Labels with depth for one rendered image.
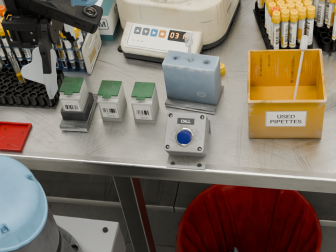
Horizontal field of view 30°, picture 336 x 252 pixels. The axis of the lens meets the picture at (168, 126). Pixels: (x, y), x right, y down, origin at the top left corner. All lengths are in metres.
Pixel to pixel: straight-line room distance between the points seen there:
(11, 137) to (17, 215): 0.50
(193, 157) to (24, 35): 0.36
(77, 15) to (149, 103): 0.23
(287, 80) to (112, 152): 0.36
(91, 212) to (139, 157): 1.04
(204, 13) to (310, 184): 0.40
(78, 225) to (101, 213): 1.18
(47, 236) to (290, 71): 0.60
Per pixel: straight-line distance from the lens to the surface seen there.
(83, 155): 1.17
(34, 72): 1.10
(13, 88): 1.32
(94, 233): 0.97
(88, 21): 1.04
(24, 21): 1.07
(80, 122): 1.21
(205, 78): 1.16
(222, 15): 1.30
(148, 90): 1.17
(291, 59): 1.19
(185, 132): 1.07
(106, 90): 1.18
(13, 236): 0.76
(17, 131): 1.25
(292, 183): 1.12
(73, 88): 1.18
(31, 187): 0.77
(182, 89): 1.20
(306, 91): 1.23
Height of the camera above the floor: 1.76
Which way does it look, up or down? 48 degrees down
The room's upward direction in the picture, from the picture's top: 9 degrees counter-clockwise
